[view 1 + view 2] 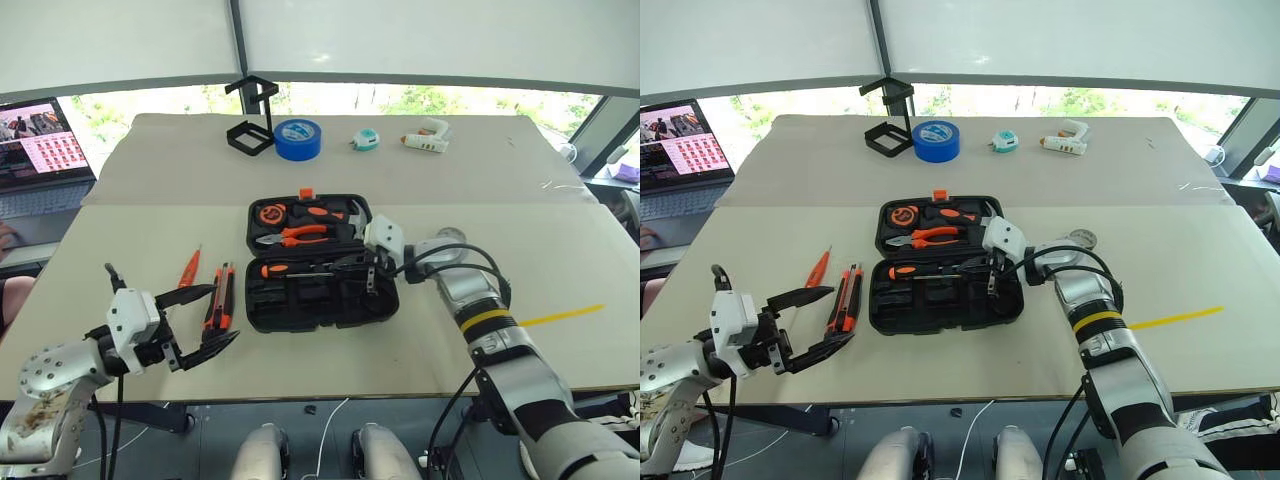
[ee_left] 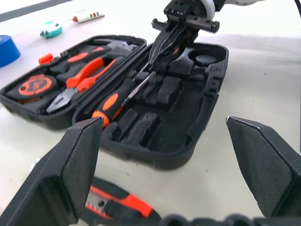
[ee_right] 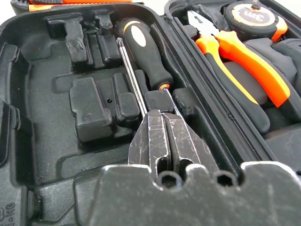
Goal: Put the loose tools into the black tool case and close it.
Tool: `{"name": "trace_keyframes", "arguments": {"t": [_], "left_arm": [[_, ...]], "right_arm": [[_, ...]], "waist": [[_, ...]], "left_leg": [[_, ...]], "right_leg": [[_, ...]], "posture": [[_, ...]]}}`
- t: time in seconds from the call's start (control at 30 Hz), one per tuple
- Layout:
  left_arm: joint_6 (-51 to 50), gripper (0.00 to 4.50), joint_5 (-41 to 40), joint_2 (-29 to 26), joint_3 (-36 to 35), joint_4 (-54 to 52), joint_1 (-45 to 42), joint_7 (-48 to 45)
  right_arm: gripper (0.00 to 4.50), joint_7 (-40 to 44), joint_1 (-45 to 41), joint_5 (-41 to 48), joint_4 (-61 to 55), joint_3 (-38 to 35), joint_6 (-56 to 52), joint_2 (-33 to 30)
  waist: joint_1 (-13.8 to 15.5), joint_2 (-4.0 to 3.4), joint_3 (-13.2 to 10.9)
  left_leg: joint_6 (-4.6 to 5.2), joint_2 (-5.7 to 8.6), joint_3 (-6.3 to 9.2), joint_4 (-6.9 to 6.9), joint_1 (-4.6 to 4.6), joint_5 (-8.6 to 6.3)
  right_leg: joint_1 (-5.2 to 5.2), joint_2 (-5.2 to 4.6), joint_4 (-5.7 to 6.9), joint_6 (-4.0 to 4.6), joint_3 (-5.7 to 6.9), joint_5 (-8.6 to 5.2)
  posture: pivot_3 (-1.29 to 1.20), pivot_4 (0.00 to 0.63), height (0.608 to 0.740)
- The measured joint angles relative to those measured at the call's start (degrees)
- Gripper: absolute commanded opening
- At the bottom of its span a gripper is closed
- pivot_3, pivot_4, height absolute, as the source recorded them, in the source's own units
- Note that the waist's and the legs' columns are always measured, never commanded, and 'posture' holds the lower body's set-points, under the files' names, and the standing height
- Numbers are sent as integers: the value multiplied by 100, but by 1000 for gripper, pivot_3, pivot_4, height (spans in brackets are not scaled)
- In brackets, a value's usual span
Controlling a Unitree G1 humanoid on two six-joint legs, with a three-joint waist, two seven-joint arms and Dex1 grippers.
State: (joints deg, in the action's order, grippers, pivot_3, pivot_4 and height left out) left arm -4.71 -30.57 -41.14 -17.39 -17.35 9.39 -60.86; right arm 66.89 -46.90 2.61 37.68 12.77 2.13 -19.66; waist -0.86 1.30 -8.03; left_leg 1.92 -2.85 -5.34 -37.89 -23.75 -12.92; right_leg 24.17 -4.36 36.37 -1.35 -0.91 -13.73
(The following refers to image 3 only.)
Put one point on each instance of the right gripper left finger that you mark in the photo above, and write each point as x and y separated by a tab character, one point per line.
148	141

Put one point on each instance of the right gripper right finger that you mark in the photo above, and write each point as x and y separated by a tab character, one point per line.
185	143

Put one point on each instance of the thin metal screwdriver shaft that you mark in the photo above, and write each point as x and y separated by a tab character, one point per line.
129	70

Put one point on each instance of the black plastic tool case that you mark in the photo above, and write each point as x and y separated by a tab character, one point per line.
47	106

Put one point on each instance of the black orange tape measure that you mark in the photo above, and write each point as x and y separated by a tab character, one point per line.
254	16

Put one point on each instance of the orange black utility knife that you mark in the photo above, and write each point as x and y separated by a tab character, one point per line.
40	7

